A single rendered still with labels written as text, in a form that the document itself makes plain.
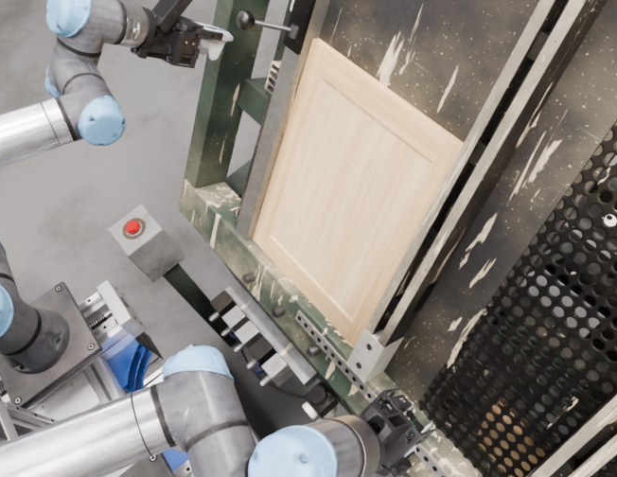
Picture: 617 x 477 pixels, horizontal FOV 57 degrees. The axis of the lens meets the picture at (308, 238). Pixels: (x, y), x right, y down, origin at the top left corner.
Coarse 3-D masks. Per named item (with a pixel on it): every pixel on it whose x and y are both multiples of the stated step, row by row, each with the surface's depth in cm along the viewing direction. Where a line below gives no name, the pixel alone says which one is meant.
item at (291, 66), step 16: (320, 0) 114; (320, 16) 117; (320, 32) 120; (288, 48) 123; (304, 48) 120; (288, 64) 124; (304, 64) 123; (288, 80) 125; (272, 96) 130; (288, 96) 127; (272, 112) 132; (288, 112) 130; (272, 128) 133; (272, 144) 135; (256, 160) 140; (272, 160) 138; (256, 176) 142; (256, 192) 144; (256, 208) 146; (240, 224) 153
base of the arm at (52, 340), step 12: (48, 312) 131; (48, 324) 128; (60, 324) 131; (36, 336) 124; (48, 336) 128; (60, 336) 130; (24, 348) 123; (36, 348) 125; (48, 348) 127; (60, 348) 129; (12, 360) 126; (24, 360) 125; (36, 360) 126; (48, 360) 128; (24, 372) 129; (36, 372) 129
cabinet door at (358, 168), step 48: (336, 96) 119; (384, 96) 110; (288, 144) 134; (336, 144) 123; (384, 144) 113; (432, 144) 105; (288, 192) 139; (336, 192) 126; (384, 192) 116; (432, 192) 107; (288, 240) 143; (336, 240) 130; (384, 240) 120; (336, 288) 134; (384, 288) 123
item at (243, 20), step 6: (240, 12) 114; (246, 12) 114; (240, 18) 114; (246, 18) 113; (252, 18) 114; (240, 24) 114; (246, 24) 114; (252, 24) 115; (258, 24) 116; (264, 24) 116; (270, 24) 116; (294, 24) 118; (282, 30) 118; (288, 30) 118; (294, 30) 118; (294, 36) 118
